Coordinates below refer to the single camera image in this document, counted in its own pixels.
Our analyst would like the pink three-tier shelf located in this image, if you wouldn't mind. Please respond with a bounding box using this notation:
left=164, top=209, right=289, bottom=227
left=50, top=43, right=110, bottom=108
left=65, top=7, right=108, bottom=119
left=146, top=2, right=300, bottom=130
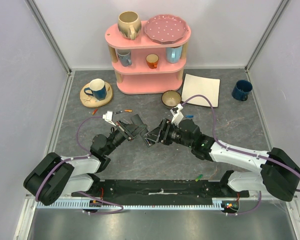
left=105, top=24, right=192, bottom=95

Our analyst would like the white slotted cable duct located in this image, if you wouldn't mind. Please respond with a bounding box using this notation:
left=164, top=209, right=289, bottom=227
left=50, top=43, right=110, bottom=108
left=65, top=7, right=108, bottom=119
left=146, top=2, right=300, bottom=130
left=36, top=198, right=224, bottom=211

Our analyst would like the teal mug cream inside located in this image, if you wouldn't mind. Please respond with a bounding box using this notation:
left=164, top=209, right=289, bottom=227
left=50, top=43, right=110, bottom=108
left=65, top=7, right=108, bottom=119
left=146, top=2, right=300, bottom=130
left=83, top=78, right=107, bottom=101

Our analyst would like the light blue mug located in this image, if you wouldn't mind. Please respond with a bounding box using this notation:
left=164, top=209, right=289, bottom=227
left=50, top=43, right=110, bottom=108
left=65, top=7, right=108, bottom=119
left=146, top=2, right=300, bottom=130
left=165, top=45, right=183, bottom=64

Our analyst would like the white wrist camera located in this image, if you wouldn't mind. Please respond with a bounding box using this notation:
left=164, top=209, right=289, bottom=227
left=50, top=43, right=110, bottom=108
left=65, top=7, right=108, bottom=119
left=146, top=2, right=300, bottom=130
left=170, top=103, right=184, bottom=126
left=102, top=110, right=117, bottom=127

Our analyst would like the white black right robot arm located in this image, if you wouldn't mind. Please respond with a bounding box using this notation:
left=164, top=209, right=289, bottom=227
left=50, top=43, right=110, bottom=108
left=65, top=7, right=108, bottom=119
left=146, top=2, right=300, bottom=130
left=144, top=119, right=300, bottom=202

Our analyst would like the grey blue mug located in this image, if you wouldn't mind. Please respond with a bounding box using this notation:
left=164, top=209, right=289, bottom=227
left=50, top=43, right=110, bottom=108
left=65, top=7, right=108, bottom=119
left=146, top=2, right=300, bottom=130
left=116, top=49, right=132, bottom=67

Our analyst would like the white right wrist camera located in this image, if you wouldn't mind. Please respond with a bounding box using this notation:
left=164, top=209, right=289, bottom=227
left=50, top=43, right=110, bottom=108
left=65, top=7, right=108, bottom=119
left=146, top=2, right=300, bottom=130
left=170, top=103, right=184, bottom=126

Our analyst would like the green yellow battery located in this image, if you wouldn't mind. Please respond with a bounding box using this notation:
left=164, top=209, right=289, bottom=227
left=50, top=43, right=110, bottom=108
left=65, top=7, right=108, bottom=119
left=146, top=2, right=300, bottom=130
left=195, top=174, right=203, bottom=182

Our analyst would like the round beige patterned plate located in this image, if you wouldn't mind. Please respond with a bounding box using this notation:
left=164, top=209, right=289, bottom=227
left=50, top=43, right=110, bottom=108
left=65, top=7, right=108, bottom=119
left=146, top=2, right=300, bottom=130
left=79, top=82, right=113, bottom=108

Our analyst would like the dark blue mug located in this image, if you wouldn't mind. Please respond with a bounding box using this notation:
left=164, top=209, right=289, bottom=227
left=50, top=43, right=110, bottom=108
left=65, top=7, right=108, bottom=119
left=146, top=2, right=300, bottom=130
left=231, top=79, right=253, bottom=102

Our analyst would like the beige ceramic mug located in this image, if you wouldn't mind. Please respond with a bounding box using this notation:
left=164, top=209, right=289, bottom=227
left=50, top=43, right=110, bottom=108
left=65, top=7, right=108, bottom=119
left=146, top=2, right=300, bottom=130
left=117, top=11, right=142, bottom=40

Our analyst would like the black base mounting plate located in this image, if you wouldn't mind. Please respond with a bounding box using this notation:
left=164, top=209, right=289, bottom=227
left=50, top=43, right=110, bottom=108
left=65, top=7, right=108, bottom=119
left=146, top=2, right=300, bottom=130
left=86, top=179, right=250, bottom=198

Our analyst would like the orange battery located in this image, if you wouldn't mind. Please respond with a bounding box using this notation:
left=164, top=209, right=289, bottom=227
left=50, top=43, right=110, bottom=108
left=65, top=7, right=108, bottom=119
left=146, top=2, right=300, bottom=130
left=124, top=109, right=133, bottom=113

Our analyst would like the black remote control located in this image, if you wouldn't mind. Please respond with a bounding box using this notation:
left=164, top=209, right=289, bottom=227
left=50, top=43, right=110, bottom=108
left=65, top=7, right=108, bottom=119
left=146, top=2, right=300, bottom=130
left=130, top=114, right=152, bottom=147

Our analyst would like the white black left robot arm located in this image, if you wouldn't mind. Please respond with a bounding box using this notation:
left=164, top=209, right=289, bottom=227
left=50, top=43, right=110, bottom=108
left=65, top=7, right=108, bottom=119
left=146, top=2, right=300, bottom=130
left=23, top=117, right=147, bottom=206

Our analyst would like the brown ceramic bowl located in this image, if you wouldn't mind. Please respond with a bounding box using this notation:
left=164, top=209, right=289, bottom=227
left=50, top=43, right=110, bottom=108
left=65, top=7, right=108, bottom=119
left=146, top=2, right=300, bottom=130
left=161, top=90, right=182, bottom=109

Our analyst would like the pink polka dot plate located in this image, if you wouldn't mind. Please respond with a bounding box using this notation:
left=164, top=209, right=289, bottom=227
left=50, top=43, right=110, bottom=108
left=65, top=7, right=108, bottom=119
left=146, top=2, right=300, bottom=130
left=144, top=14, right=189, bottom=44

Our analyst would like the white square plate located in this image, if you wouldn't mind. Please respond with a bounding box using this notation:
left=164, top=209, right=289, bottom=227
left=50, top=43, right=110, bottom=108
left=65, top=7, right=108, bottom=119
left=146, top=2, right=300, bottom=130
left=181, top=73, right=221, bottom=108

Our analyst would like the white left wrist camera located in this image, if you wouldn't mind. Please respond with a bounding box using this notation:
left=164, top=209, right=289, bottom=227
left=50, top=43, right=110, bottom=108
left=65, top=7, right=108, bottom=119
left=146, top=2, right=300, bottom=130
left=102, top=110, right=117, bottom=127

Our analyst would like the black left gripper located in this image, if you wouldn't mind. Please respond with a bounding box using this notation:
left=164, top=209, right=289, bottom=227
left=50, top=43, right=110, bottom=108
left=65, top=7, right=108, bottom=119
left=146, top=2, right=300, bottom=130
left=104, top=119, right=147, bottom=156

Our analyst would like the small orange cup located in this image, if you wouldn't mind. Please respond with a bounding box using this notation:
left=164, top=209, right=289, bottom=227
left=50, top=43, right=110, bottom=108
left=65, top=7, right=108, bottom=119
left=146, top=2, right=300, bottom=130
left=146, top=53, right=159, bottom=69

